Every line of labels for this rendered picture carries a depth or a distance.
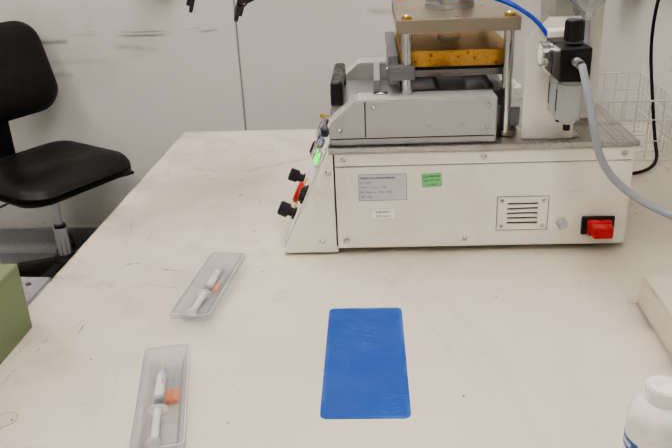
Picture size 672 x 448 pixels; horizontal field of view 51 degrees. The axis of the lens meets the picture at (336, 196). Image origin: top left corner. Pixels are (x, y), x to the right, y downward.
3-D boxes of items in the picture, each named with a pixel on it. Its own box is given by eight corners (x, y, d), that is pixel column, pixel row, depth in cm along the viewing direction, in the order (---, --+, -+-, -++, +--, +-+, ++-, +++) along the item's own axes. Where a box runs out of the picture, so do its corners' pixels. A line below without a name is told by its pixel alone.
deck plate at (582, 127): (576, 89, 137) (577, 84, 136) (640, 146, 104) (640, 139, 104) (338, 96, 139) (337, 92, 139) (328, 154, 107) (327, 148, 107)
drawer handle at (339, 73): (346, 84, 128) (345, 62, 127) (343, 105, 114) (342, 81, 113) (335, 84, 128) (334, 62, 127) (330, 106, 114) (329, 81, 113)
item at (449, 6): (525, 44, 130) (529, -30, 125) (568, 83, 101) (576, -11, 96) (392, 49, 131) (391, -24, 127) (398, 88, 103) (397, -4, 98)
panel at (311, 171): (301, 181, 144) (337, 99, 137) (285, 247, 116) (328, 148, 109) (292, 178, 144) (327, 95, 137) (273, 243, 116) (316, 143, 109)
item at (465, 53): (490, 49, 127) (492, -6, 124) (513, 76, 107) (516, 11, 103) (394, 52, 128) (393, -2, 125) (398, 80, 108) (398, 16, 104)
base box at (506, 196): (567, 174, 143) (575, 90, 136) (631, 260, 108) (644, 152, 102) (303, 180, 146) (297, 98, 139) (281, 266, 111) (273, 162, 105)
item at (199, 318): (213, 263, 113) (211, 251, 112) (247, 264, 112) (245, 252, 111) (170, 327, 96) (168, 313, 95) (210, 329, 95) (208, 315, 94)
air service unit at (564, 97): (563, 110, 105) (571, 8, 100) (591, 139, 92) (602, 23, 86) (527, 111, 106) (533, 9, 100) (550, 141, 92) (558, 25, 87)
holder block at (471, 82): (488, 76, 129) (488, 62, 128) (507, 105, 110) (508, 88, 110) (397, 79, 130) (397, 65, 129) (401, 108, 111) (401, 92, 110)
